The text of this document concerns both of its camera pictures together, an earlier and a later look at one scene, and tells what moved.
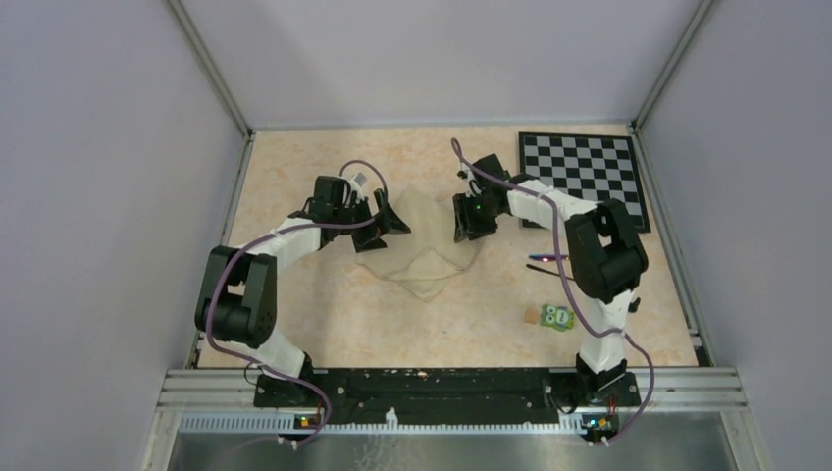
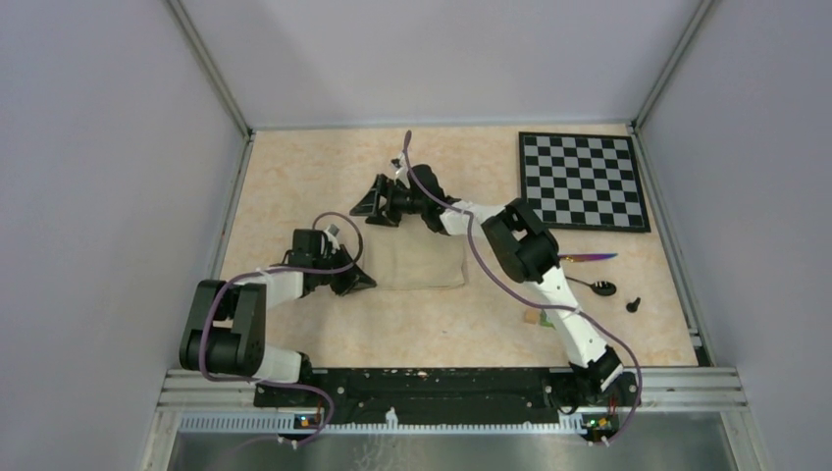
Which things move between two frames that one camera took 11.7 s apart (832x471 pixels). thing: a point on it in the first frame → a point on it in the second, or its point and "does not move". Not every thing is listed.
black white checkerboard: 599,168 does not move
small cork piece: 532,316 does not move
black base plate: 448,394 does not move
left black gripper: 370,236 → 353,279
